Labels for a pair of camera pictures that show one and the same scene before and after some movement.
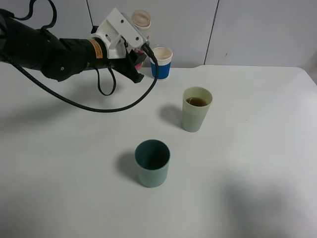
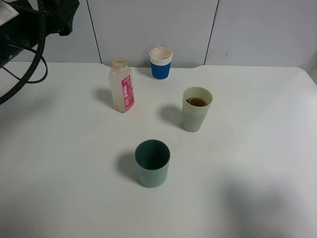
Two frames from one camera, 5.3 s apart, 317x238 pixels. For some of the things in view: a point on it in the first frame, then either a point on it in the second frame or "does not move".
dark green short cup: (152, 156) does not move
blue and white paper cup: (163, 55) does not move
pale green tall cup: (196, 101) does not move
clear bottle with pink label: (142, 20) -> (122, 86)
